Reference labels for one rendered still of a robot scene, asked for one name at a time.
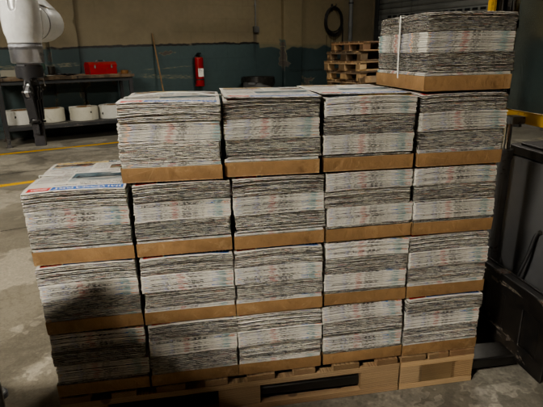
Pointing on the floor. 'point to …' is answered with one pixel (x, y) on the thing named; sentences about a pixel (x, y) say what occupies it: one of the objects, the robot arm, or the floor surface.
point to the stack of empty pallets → (351, 61)
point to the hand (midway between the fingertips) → (39, 133)
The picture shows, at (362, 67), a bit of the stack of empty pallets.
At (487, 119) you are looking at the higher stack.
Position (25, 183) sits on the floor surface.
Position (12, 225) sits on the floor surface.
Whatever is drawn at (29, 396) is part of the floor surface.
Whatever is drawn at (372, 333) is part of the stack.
